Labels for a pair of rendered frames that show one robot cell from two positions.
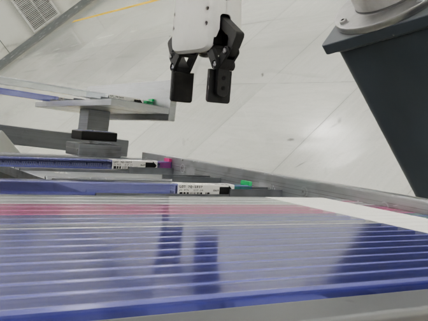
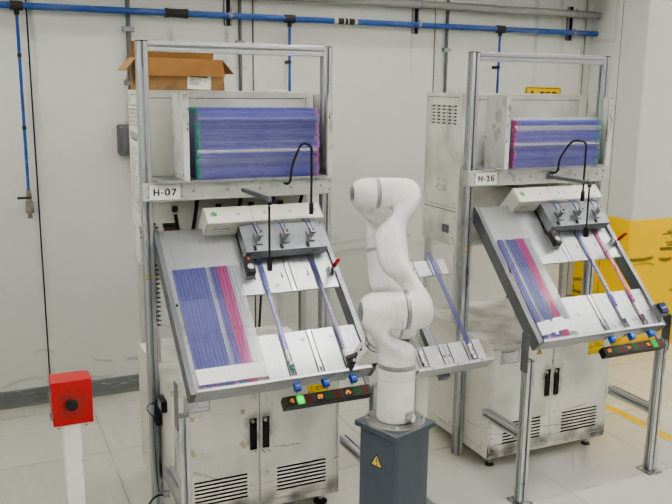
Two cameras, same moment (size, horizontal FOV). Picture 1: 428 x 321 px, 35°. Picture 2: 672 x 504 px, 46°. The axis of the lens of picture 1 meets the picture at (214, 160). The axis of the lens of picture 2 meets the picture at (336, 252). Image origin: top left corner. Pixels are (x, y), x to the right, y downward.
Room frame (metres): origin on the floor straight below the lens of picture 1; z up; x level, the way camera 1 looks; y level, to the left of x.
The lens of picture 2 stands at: (0.65, -2.72, 1.74)
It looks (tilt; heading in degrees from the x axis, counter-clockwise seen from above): 12 degrees down; 89
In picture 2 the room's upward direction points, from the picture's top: 1 degrees clockwise
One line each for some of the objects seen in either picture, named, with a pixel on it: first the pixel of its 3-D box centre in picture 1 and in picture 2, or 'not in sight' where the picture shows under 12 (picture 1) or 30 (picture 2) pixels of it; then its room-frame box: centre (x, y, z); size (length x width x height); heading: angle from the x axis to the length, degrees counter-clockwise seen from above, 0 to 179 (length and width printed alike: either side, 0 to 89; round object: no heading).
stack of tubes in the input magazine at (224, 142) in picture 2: not in sight; (255, 142); (0.41, 0.45, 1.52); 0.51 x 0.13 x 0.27; 23
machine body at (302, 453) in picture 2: not in sight; (235, 421); (0.31, 0.53, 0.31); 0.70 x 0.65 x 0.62; 23
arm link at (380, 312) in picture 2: not in sight; (387, 329); (0.88, -0.36, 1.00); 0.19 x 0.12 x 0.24; 9
